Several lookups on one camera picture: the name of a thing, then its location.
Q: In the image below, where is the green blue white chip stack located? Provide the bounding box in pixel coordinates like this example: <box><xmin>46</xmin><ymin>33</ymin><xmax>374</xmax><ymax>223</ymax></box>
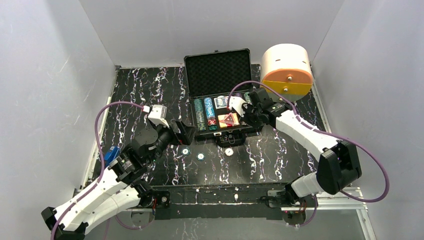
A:
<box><xmin>244</xmin><ymin>92</ymin><xmax>252</xmax><ymax>105</ymax></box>

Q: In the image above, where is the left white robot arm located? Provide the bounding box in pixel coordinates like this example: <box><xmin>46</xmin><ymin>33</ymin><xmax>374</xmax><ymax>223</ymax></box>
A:
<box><xmin>41</xmin><ymin>121</ymin><xmax>197</xmax><ymax>240</ymax></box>

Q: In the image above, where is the red triangular plaque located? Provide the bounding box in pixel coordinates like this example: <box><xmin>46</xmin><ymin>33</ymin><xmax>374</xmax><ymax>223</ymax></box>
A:
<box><xmin>221</xmin><ymin>112</ymin><xmax>239</xmax><ymax>127</ymax></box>

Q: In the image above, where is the black poker chip case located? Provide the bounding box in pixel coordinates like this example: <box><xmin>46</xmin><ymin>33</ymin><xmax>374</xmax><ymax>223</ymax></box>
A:
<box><xmin>183</xmin><ymin>48</ymin><xmax>257</xmax><ymax>148</ymax></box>

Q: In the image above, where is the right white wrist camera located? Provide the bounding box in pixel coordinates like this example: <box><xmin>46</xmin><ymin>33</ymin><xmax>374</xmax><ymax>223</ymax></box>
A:
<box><xmin>228</xmin><ymin>96</ymin><xmax>247</xmax><ymax>117</ymax></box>

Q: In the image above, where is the white round drawer cabinet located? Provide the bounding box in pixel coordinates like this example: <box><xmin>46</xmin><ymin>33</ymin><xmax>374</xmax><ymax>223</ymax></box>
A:
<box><xmin>260</xmin><ymin>43</ymin><xmax>314</xmax><ymax>102</ymax></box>

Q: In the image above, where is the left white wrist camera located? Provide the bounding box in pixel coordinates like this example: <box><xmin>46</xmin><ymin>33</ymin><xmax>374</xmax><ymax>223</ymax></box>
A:
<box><xmin>147</xmin><ymin>104</ymin><xmax>169</xmax><ymax>128</ymax></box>

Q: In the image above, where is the cyan red chip stack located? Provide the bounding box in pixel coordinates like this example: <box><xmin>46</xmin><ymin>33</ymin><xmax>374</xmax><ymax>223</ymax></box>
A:
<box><xmin>203</xmin><ymin>97</ymin><xmax>218</xmax><ymax>131</ymax></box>

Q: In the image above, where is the red playing card deck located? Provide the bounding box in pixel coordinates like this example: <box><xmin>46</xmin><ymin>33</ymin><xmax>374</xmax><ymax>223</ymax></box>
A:
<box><xmin>217</xmin><ymin>112</ymin><xmax>240</xmax><ymax>129</ymax></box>

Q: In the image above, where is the white poker chip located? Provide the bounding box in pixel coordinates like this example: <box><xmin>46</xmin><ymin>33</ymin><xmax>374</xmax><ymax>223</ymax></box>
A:
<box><xmin>224</xmin><ymin>148</ymin><xmax>234</xmax><ymax>157</ymax></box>

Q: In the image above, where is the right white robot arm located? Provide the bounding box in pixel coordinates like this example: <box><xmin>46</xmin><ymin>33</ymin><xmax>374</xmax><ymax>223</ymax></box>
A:
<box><xmin>241</xmin><ymin>88</ymin><xmax>362</xmax><ymax>201</ymax></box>

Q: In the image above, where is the green poker chip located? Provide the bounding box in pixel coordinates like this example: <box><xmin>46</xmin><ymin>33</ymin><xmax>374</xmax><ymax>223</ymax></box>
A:
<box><xmin>181</xmin><ymin>148</ymin><xmax>191</xmax><ymax>156</ymax></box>

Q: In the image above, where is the blue stapler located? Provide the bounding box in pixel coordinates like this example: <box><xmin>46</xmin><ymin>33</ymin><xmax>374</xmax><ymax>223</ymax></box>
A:
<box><xmin>103</xmin><ymin>145</ymin><xmax>121</xmax><ymax>167</ymax></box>

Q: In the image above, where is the teal poker chip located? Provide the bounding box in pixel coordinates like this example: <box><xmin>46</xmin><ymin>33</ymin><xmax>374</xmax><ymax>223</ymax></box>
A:
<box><xmin>196</xmin><ymin>153</ymin><xmax>205</xmax><ymax>161</ymax></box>

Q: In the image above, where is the blue playing card deck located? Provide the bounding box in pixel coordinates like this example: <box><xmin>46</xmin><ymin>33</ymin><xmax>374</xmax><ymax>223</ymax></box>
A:
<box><xmin>213</xmin><ymin>96</ymin><xmax>228</xmax><ymax>109</ymax></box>

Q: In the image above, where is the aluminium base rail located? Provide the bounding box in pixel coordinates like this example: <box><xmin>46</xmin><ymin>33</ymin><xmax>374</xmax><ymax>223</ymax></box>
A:
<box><xmin>67</xmin><ymin>180</ymin><xmax>369</xmax><ymax>229</ymax></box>

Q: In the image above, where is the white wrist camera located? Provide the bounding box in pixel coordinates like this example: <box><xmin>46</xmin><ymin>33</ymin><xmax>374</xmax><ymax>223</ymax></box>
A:
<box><xmin>147</xmin><ymin>104</ymin><xmax>169</xmax><ymax>128</ymax></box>
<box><xmin>228</xmin><ymin>96</ymin><xmax>247</xmax><ymax>117</ymax></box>

